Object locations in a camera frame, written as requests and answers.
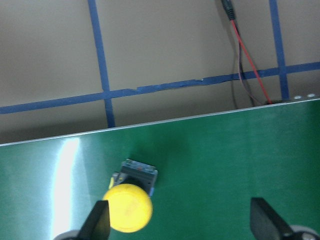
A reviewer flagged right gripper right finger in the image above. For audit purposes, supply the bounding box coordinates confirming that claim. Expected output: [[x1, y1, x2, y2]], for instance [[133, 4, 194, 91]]
[[250, 197, 295, 240]]

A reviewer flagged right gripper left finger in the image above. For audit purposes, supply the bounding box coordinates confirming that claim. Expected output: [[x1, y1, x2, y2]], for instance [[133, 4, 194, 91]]
[[76, 200, 111, 240]]

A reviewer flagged yellow push button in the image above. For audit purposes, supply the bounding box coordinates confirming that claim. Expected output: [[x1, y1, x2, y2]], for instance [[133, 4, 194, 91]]
[[103, 158, 158, 233]]

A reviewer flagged green conveyor belt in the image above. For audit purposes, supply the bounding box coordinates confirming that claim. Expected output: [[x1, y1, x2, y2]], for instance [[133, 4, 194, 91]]
[[0, 99, 320, 240]]

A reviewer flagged red black power cable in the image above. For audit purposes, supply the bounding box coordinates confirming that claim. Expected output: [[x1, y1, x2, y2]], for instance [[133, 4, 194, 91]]
[[221, 0, 273, 106]]

